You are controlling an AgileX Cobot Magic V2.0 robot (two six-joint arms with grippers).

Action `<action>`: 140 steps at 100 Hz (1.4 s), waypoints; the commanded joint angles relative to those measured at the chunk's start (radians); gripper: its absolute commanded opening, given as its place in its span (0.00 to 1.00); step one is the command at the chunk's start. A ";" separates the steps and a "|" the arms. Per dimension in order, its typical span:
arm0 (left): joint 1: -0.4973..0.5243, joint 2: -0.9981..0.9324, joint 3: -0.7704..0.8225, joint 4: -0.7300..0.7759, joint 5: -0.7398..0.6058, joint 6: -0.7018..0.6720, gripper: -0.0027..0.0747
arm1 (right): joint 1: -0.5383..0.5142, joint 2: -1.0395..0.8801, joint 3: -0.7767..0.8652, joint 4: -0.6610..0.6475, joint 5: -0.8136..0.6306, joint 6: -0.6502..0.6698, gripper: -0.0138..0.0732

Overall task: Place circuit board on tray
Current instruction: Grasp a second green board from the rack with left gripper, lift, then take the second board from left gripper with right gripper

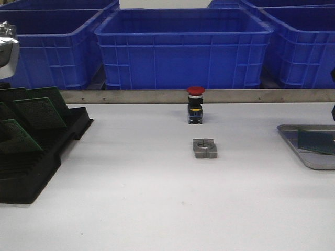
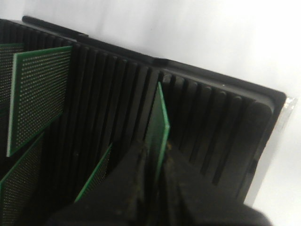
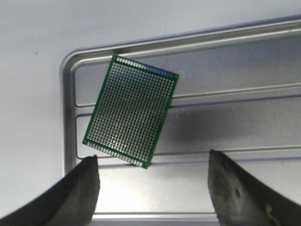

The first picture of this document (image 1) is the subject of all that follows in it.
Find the dark gripper tip edge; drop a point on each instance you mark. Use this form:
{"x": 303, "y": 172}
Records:
{"x": 333, "y": 112}

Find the green perforated board front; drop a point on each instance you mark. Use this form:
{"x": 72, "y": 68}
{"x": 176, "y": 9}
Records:
{"x": 320, "y": 142}

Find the green perforated board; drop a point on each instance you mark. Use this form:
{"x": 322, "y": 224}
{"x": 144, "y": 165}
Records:
{"x": 55, "y": 97}
{"x": 320, "y": 142}
{"x": 40, "y": 113}

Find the silver metal tray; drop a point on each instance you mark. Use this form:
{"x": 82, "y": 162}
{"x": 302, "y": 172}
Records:
{"x": 313, "y": 160}

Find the green perforated board rear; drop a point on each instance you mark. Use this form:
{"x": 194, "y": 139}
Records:
{"x": 55, "y": 97}

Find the green perforated board middle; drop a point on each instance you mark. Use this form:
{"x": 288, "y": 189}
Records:
{"x": 40, "y": 113}

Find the green board far left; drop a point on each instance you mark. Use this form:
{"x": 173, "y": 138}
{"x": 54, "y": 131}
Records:
{"x": 12, "y": 94}

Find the black slotted board rack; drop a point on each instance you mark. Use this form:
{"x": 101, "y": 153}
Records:
{"x": 24, "y": 175}

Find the blue plastic crate right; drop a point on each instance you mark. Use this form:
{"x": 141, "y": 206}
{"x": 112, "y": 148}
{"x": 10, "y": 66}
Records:
{"x": 301, "y": 49}

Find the blue plastic crate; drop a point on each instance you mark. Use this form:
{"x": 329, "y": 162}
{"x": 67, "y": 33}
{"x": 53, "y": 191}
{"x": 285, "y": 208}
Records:
{"x": 178, "y": 48}
{"x": 301, "y": 49}
{"x": 57, "y": 47}

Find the blue crate back right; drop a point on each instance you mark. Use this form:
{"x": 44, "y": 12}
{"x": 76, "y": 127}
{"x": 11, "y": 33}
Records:
{"x": 270, "y": 3}

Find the red emergency stop button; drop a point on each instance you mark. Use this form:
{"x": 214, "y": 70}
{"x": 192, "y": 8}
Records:
{"x": 195, "y": 101}

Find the grey metal clamp block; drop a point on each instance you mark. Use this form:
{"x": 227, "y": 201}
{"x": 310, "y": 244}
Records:
{"x": 205, "y": 148}

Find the blue plastic crate centre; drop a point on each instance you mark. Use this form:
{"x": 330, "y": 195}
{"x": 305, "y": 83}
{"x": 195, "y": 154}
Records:
{"x": 178, "y": 48}

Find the blue plastic crate left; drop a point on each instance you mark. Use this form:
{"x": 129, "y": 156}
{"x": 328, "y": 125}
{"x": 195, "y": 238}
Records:
{"x": 57, "y": 47}

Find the blue crate back left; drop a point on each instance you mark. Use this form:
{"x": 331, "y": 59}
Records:
{"x": 62, "y": 5}

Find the steel table edge rail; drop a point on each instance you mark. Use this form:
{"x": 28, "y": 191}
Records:
{"x": 217, "y": 96}

